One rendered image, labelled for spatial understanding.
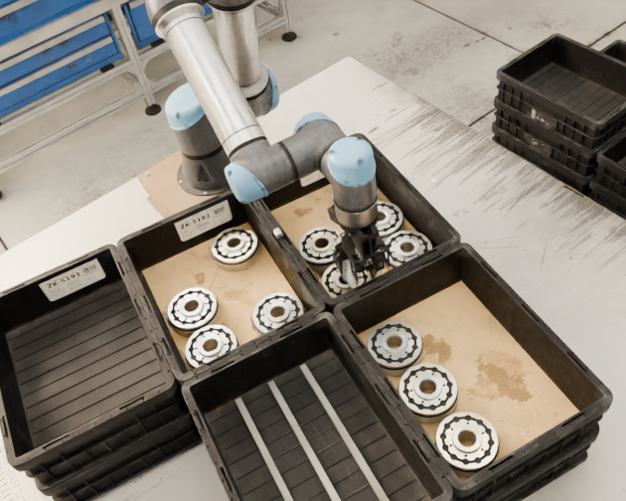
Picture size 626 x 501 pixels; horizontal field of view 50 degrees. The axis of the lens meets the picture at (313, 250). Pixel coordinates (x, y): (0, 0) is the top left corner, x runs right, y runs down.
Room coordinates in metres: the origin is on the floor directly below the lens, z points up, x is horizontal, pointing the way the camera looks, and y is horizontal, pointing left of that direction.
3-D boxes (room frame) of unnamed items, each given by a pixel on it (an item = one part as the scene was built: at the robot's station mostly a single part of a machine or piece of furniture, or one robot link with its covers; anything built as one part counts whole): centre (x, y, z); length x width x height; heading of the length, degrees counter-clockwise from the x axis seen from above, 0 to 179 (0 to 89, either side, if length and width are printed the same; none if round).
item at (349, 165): (0.84, -0.09, 1.15); 0.09 x 0.08 x 0.11; 19
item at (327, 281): (0.85, -0.05, 0.86); 0.10 x 0.10 x 0.01
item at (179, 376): (0.88, 0.20, 0.92); 0.40 x 0.30 x 0.02; 19
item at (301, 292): (0.88, 0.20, 0.87); 0.40 x 0.30 x 0.11; 19
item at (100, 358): (0.78, 0.48, 0.87); 0.40 x 0.30 x 0.11; 19
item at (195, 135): (1.33, 0.21, 0.97); 0.13 x 0.12 x 0.14; 109
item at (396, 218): (1.00, -0.15, 0.86); 0.10 x 0.10 x 0.01
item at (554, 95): (1.68, -0.91, 0.37); 0.40 x 0.30 x 0.45; 29
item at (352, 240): (0.83, -0.09, 0.99); 0.09 x 0.08 x 0.12; 14
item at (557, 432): (0.60, -0.22, 0.92); 0.40 x 0.30 x 0.02; 19
